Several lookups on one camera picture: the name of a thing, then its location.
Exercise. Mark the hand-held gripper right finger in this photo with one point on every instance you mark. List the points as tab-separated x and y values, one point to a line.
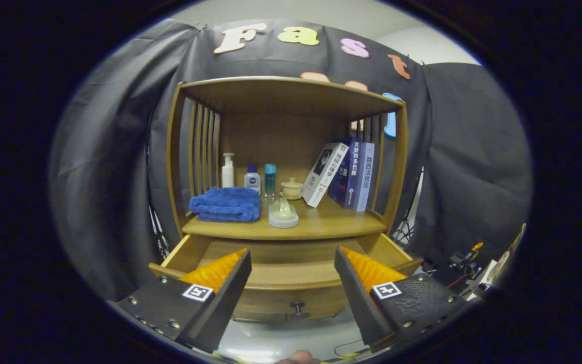
356	298

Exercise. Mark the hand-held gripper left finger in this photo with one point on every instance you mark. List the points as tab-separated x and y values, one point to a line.
229	303

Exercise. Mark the wooden drawer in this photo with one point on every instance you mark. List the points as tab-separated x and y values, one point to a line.
271	298

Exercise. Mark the black drawer knob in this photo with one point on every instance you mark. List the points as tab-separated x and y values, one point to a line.
298	309

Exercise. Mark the wooden countertop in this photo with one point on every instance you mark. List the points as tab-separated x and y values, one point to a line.
331	222

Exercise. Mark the wooden cabinet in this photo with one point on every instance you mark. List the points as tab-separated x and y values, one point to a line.
281	136

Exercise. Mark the blue folded towel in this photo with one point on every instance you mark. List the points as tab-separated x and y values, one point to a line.
228	205

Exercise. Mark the black tripod stand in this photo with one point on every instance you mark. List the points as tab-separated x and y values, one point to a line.
155	227

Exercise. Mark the pale blue book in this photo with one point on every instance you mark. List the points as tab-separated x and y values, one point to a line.
365	174

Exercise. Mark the dark blue book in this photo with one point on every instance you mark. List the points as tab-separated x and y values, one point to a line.
347	174

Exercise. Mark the white bottle with blue cap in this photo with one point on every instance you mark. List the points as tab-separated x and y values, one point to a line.
252	181

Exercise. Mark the beige lidded teacup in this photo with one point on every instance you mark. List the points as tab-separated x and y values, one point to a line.
291	189

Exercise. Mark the white book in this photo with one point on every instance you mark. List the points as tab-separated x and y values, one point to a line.
325	174

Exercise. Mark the white pump bottle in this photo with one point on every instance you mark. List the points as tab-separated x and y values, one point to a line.
228	174

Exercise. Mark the clear blue bottle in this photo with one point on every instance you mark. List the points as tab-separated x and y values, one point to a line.
270	179

